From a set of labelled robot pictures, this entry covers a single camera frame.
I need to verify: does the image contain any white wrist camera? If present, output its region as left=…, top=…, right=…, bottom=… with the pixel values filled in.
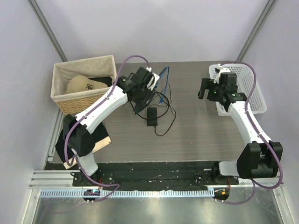
left=146, top=67, right=160, bottom=91
left=214, top=63, right=230, bottom=84

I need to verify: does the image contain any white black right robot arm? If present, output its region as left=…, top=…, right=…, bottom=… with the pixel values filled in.
left=198, top=72, right=283, bottom=184

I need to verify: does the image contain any black cloth on board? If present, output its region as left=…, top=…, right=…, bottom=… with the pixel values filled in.
left=55, top=123, right=109, bottom=163

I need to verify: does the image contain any black power adapter brick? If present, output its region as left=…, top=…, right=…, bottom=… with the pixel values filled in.
left=147, top=107, right=157, bottom=127

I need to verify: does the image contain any white plastic perforated basket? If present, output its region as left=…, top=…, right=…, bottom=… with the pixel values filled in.
left=222, top=63, right=267, bottom=114

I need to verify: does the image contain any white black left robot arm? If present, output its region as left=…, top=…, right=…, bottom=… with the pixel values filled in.
left=63, top=67, right=160, bottom=186

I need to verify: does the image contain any wooden board with label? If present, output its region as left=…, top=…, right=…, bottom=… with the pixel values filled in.
left=63, top=136, right=111, bottom=169

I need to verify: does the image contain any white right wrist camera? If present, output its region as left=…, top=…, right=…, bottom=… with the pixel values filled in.
left=214, top=63, right=230, bottom=84

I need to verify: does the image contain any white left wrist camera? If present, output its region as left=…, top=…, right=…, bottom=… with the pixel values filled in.
left=146, top=67, right=160, bottom=91

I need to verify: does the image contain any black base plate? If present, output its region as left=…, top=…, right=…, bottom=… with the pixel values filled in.
left=44, top=161, right=268, bottom=187

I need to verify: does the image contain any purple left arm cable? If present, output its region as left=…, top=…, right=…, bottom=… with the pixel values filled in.
left=64, top=55, right=151, bottom=203

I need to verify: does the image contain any thin black power cord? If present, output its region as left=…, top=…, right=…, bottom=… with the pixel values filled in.
left=137, top=91, right=177, bottom=137

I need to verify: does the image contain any beige cap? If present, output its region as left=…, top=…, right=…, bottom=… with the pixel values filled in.
left=65, top=75, right=108, bottom=94

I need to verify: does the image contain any aluminium rail frame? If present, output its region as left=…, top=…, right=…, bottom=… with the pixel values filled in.
left=29, top=168, right=287, bottom=199

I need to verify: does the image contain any blue ethernet cable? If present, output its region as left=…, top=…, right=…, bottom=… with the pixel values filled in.
left=157, top=66, right=171, bottom=105

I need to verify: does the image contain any wicker basket with liner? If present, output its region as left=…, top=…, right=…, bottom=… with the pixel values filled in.
left=50, top=55, right=117, bottom=115

